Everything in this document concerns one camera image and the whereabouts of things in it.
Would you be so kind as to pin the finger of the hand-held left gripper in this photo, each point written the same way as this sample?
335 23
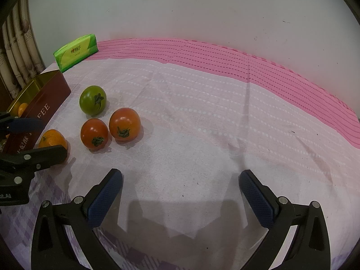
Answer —
47 154
24 125

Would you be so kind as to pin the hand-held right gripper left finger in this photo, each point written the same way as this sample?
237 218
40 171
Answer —
108 197

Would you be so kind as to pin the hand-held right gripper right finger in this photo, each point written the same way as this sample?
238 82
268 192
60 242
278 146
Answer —
256 197

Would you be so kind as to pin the orange mandarin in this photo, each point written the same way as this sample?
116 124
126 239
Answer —
22 109
52 139

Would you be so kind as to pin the gold and red tin box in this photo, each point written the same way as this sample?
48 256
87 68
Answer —
53 95

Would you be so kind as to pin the small red tomato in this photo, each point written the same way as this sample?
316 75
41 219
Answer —
92 130

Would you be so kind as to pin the green tomato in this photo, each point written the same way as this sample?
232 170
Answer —
91 98

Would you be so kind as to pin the large red tomato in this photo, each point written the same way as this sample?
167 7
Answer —
125 121

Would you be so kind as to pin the beige patterned curtain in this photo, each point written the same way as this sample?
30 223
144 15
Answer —
17 53

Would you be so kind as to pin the green tissue pack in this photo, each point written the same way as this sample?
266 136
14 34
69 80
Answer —
76 52

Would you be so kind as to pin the purple checked pink tablecloth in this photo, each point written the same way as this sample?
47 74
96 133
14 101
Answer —
197 118

